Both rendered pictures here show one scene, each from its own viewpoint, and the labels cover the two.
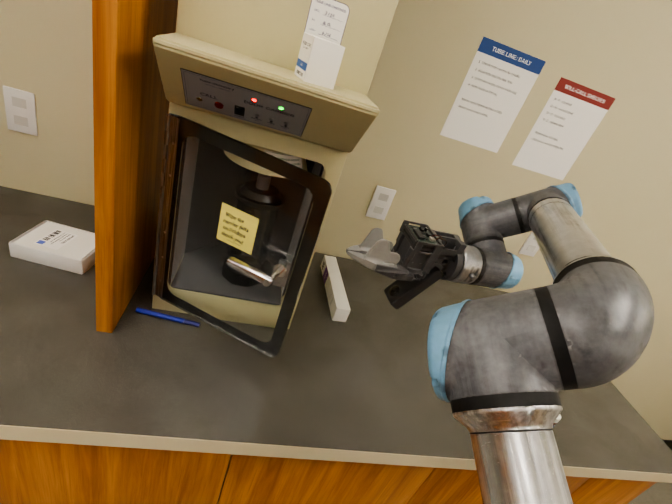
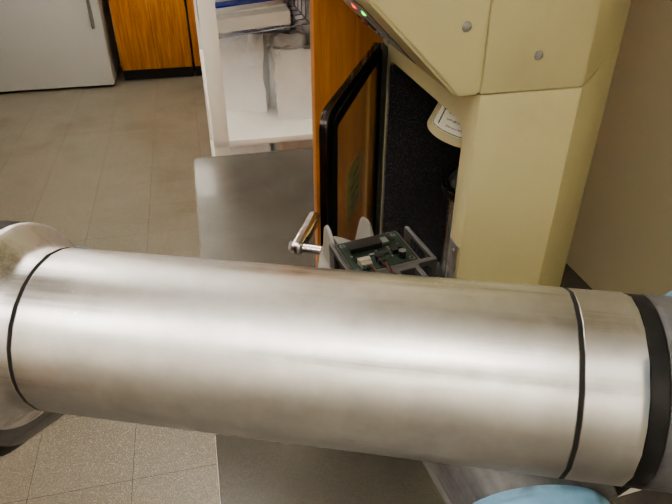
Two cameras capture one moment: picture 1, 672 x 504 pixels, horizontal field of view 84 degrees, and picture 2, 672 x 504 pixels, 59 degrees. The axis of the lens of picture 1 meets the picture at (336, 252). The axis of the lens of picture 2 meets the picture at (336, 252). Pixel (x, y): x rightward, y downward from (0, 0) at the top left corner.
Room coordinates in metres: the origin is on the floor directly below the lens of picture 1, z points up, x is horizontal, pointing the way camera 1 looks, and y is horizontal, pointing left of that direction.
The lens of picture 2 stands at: (0.60, -0.53, 1.60)
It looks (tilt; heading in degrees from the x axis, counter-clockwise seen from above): 33 degrees down; 93
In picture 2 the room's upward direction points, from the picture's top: straight up
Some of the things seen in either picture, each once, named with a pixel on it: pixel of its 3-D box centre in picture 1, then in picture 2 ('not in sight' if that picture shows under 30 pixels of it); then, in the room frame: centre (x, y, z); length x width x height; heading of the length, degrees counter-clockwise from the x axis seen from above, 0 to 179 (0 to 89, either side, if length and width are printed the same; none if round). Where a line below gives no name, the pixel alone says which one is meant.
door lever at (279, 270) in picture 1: (256, 268); (317, 234); (0.54, 0.12, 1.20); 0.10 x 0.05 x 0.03; 80
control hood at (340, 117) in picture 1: (269, 103); (377, 10); (0.61, 0.18, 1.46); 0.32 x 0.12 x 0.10; 107
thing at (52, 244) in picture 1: (63, 246); not in sight; (0.69, 0.62, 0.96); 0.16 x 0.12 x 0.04; 98
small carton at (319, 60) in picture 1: (318, 61); not in sight; (0.62, 0.12, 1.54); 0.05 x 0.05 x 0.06; 32
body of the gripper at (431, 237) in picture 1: (425, 254); (395, 313); (0.63, -0.16, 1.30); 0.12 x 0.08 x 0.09; 114
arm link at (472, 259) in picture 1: (459, 264); not in sight; (0.66, -0.23, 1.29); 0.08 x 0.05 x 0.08; 24
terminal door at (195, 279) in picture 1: (230, 248); (352, 217); (0.58, 0.19, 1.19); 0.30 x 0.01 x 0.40; 80
